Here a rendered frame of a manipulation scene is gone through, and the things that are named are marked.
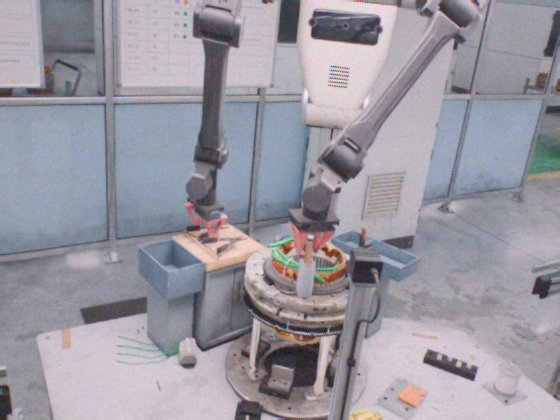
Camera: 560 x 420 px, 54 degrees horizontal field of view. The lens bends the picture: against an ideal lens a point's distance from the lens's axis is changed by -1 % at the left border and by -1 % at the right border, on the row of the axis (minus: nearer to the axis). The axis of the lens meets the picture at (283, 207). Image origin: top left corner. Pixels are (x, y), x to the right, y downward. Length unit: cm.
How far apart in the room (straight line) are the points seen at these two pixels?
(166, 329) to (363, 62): 94
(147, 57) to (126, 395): 229
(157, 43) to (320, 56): 185
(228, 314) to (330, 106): 69
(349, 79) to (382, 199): 231
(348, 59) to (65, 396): 118
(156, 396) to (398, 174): 278
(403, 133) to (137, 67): 178
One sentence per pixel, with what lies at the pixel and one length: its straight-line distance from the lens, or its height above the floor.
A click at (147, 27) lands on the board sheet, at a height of 147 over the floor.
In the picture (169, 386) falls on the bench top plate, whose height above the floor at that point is 78.
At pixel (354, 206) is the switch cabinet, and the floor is 42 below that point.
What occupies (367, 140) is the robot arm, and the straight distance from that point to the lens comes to 114.
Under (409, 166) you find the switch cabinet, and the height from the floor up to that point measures 67.
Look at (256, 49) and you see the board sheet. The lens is 364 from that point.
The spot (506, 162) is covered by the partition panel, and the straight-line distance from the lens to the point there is 564.
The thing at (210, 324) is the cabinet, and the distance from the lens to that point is 159.
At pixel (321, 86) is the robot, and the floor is 150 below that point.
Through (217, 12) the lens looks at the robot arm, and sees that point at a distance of 126.
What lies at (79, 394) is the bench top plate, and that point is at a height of 78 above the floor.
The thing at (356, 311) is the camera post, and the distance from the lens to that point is 87.
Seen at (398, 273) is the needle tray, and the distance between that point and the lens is 158.
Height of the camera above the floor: 176
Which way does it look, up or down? 22 degrees down
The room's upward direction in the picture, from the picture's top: 6 degrees clockwise
